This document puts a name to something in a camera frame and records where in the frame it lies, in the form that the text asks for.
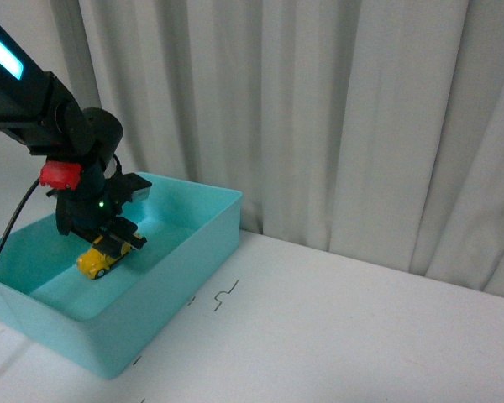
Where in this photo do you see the grey pleated curtain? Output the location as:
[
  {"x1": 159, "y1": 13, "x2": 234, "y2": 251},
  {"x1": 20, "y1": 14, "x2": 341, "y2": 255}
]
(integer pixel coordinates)
[{"x1": 0, "y1": 0, "x2": 504, "y2": 301}]

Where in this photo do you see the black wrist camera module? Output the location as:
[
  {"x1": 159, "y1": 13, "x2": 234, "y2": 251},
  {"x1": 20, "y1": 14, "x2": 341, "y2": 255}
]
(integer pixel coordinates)
[{"x1": 107, "y1": 172, "x2": 152, "y2": 206}]

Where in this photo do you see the black cable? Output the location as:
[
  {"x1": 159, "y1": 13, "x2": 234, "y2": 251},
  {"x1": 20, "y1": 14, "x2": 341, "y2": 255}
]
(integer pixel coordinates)
[{"x1": 0, "y1": 179, "x2": 43, "y2": 289}]

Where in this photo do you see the turquoise plastic storage bin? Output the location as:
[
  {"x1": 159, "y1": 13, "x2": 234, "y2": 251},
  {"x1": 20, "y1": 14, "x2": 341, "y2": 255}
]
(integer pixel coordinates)
[{"x1": 0, "y1": 174, "x2": 242, "y2": 379}]

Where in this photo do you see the yellow beetle toy car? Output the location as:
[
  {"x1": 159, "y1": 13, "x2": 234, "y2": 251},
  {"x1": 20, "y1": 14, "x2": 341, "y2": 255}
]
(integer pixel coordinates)
[{"x1": 76, "y1": 241, "x2": 131, "y2": 280}]

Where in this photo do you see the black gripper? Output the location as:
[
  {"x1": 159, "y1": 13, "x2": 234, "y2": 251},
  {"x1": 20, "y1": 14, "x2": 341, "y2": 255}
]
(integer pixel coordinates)
[{"x1": 51, "y1": 161, "x2": 147, "y2": 254}]

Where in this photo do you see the red connector plug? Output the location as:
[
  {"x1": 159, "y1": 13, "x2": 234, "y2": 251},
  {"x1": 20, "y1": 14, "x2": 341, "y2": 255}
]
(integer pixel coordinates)
[{"x1": 39, "y1": 160, "x2": 82, "y2": 190}]

